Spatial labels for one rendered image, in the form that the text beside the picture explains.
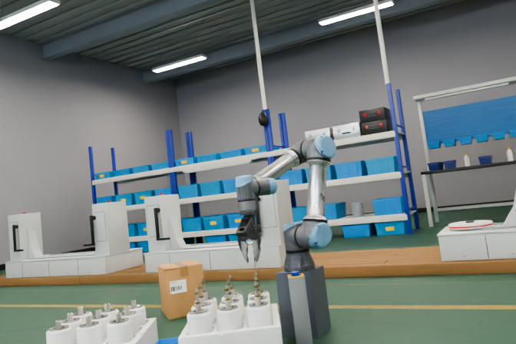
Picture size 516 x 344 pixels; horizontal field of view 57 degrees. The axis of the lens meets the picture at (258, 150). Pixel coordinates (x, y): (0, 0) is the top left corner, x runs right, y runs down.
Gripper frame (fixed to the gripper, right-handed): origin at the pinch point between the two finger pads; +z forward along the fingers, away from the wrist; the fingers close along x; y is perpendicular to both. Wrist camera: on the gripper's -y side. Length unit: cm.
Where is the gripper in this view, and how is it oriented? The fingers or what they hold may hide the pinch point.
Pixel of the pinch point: (251, 259)
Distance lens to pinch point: 203.6
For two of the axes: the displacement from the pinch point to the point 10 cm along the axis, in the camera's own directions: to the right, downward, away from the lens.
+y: 2.9, 0.6, 9.5
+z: 1.2, 9.9, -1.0
